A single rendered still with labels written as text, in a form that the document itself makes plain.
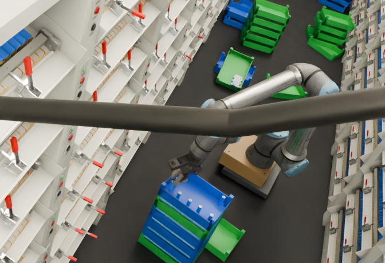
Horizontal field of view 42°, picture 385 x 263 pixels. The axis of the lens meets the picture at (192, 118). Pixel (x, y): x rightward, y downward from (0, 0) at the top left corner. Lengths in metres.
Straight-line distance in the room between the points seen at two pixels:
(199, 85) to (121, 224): 1.45
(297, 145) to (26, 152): 1.89
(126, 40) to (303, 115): 1.20
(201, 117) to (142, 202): 2.42
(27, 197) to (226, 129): 0.95
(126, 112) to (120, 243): 2.22
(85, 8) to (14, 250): 0.73
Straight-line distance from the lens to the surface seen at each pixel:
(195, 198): 2.42
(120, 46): 1.53
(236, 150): 3.12
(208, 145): 2.14
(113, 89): 1.67
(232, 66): 3.94
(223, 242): 2.84
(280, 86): 2.46
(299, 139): 2.76
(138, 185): 2.91
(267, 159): 3.08
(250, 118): 0.42
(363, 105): 0.40
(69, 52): 1.11
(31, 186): 1.35
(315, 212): 3.29
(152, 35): 1.84
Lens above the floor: 2.19
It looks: 40 degrees down
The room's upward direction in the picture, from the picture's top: 23 degrees clockwise
